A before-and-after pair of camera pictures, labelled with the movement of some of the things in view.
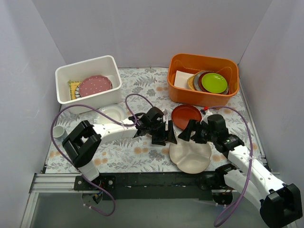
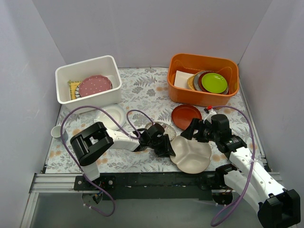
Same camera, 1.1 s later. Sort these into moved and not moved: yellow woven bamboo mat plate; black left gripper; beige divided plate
Moved: black left gripper
Not moved: beige divided plate; yellow woven bamboo mat plate
